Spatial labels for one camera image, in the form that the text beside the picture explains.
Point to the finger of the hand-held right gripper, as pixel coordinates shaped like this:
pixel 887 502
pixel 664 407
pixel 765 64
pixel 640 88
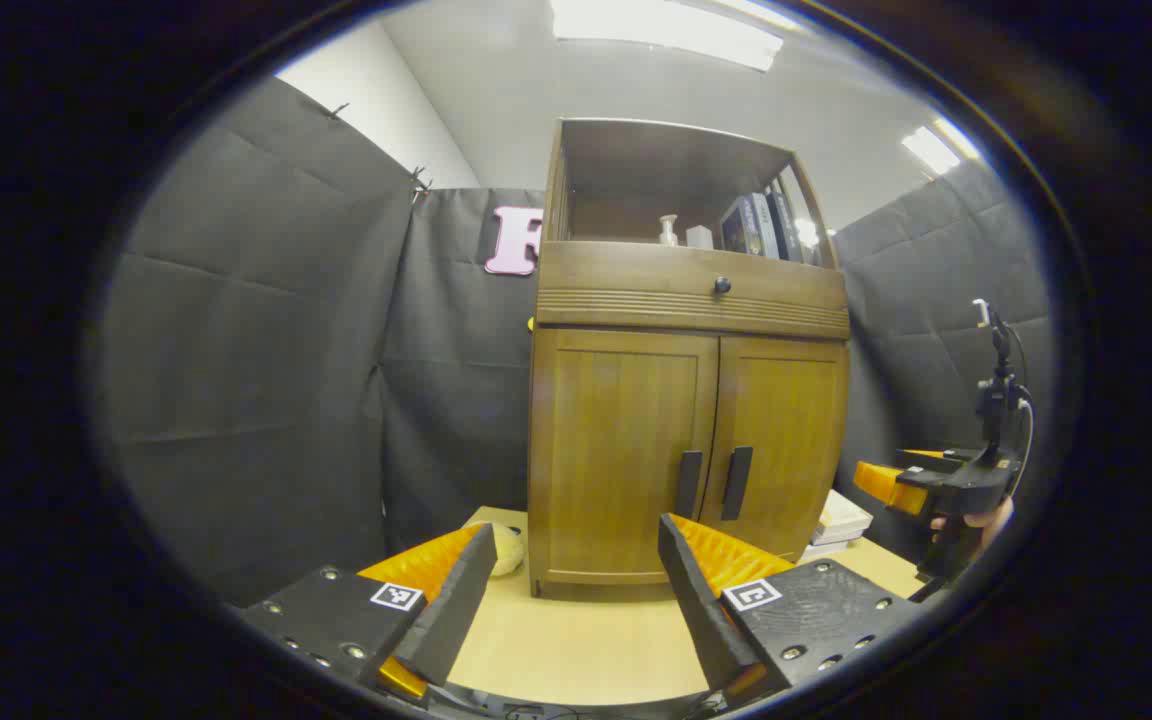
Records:
pixel 886 485
pixel 931 456

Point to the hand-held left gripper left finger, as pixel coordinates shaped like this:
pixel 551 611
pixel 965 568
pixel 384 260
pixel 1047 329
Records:
pixel 451 620

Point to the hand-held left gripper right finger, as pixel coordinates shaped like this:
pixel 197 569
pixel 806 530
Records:
pixel 706 620

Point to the wooden shoe cabinet door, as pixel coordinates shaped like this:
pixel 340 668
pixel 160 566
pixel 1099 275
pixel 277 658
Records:
pixel 616 450
pixel 786 430

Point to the wooden double-door shoe cabinet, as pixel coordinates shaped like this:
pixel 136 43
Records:
pixel 636 165

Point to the wooden cabinet drawer with knob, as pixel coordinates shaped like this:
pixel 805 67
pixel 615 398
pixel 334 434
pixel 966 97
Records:
pixel 636 285

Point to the stack of white papers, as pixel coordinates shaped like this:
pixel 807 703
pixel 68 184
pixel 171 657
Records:
pixel 841 520

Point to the cream plush ball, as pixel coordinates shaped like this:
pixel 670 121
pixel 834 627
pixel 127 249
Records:
pixel 509 550

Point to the small ceiling light panel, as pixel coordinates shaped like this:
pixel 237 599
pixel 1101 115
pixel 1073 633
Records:
pixel 936 148

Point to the small white box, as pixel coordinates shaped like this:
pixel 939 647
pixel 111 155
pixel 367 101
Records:
pixel 700 238

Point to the white pump bottle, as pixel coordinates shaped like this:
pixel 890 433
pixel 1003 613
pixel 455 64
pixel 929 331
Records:
pixel 668 232

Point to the long ceiling light panel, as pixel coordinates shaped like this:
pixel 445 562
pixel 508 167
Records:
pixel 666 30

